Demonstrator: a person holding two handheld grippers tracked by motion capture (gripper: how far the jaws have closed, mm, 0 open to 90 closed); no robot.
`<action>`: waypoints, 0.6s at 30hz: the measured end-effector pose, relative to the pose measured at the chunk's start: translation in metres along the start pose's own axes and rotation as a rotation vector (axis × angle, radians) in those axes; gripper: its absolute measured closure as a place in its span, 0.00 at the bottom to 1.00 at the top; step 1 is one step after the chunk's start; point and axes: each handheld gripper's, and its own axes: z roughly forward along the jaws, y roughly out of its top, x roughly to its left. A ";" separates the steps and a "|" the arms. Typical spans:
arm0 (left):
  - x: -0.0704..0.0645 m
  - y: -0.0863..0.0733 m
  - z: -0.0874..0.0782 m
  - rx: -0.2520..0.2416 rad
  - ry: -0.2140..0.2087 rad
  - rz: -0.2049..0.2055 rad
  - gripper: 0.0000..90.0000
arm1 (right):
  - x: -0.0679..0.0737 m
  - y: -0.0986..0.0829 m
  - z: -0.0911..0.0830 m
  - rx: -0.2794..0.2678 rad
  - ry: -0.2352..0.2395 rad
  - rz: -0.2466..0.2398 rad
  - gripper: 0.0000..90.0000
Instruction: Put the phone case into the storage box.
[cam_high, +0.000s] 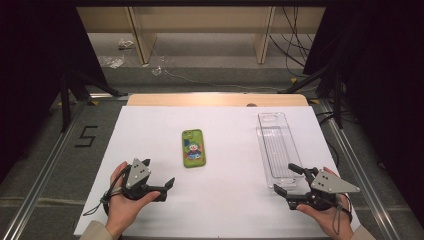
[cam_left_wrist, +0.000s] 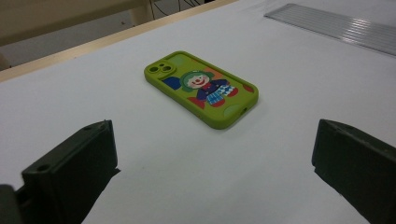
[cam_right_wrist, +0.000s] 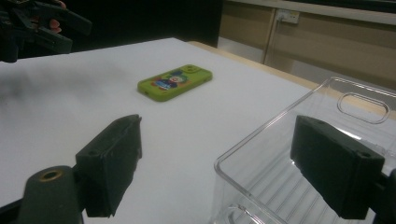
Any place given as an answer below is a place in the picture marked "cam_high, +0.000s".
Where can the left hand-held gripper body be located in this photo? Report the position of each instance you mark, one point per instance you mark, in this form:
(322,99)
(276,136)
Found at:
(136,175)

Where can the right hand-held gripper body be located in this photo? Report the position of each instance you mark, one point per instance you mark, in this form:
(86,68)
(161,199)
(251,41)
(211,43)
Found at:
(328,185)

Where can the clear plastic tray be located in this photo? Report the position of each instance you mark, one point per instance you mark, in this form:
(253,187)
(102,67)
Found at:
(278,150)

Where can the green phone case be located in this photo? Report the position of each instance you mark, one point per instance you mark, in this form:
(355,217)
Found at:
(193,148)

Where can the person's right hand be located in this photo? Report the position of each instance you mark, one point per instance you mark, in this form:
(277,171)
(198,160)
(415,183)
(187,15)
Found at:
(328,218)

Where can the person's left hand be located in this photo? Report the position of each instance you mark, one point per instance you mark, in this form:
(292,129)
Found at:
(120,206)

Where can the white table sheet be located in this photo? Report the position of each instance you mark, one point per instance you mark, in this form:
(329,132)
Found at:
(226,200)

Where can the black metal stand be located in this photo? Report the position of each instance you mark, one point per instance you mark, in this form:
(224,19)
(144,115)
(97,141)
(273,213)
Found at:
(70,93)
(336,86)

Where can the clear plastic scrap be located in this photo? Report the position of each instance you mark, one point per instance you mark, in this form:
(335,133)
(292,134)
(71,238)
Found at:
(112,61)
(157,70)
(125,43)

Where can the wooden table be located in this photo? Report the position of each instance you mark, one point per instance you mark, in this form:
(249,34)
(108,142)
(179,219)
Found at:
(216,99)

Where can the black curtain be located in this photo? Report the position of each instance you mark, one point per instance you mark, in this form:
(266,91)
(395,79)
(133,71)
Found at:
(33,66)
(393,83)

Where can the aluminium floor rail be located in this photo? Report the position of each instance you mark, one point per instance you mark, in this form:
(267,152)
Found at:
(43,173)
(360,173)

